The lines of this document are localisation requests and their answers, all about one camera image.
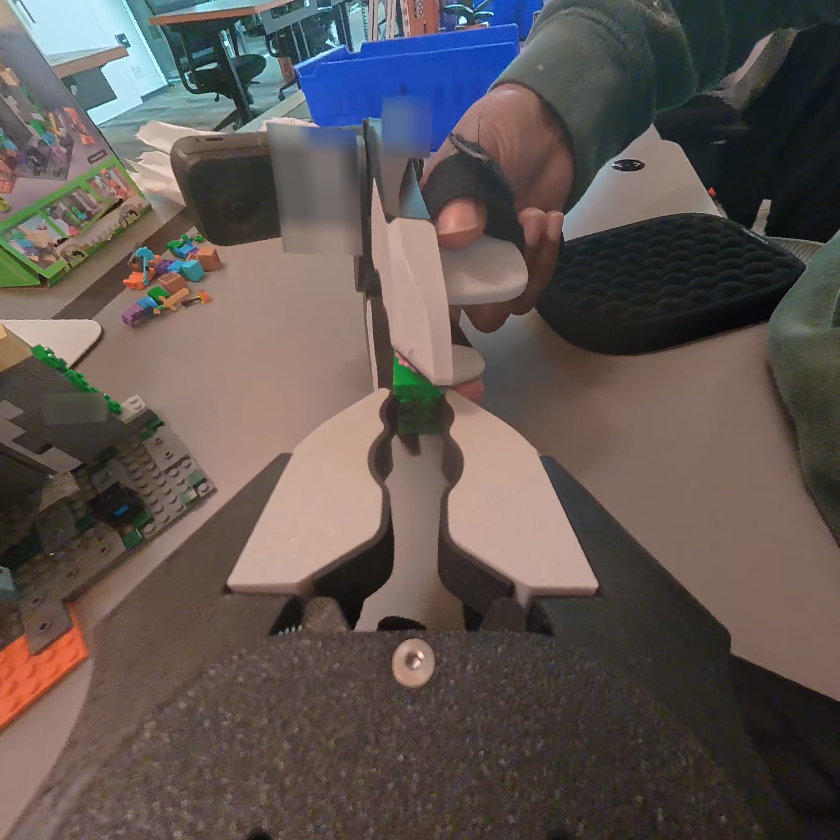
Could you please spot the grey desk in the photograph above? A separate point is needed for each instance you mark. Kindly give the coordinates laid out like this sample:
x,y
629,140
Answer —
x,y
262,394

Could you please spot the green toy set box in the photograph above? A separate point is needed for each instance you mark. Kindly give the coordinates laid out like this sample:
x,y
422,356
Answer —
x,y
72,197

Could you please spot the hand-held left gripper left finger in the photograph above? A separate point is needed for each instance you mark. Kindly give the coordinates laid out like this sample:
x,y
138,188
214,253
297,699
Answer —
x,y
315,512

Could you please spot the person's right forearm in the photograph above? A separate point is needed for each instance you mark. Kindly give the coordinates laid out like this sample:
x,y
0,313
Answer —
x,y
623,59

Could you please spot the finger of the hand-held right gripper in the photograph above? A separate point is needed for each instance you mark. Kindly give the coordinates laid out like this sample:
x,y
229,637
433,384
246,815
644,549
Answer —
x,y
417,295
379,348

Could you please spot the blue plastic bin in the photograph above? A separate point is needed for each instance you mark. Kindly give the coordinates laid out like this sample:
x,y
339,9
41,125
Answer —
x,y
341,92

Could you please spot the pile of colourful toy bricks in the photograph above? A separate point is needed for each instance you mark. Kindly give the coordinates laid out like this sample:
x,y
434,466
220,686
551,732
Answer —
x,y
172,282

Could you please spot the black office chair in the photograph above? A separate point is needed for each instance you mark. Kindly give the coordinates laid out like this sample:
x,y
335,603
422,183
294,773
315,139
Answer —
x,y
285,43
226,69

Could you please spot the person's right hand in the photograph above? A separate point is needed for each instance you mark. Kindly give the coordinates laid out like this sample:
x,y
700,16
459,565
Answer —
x,y
525,144

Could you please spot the green toy brick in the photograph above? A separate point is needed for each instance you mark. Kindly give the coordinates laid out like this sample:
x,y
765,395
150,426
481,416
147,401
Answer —
x,y
417,410

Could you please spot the grey toy brick building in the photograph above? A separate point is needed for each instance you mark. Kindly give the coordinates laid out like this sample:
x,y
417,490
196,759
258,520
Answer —
x,y
59,525

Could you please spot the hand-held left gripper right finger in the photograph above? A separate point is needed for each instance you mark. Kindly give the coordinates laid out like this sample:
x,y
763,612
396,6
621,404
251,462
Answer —
x,y
512,518

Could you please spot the wooden top office desk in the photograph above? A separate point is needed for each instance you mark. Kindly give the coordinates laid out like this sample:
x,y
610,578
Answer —
x,y
216,12

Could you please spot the black textured cushion pad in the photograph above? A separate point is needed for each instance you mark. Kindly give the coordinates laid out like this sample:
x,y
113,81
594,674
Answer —
x,y
656,289

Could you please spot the white crumpled paper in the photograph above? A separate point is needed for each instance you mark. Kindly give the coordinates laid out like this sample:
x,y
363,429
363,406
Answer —
x,y
154,174

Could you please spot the white rounded board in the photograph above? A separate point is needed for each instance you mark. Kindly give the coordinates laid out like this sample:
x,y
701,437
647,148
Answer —
x,y
59,338

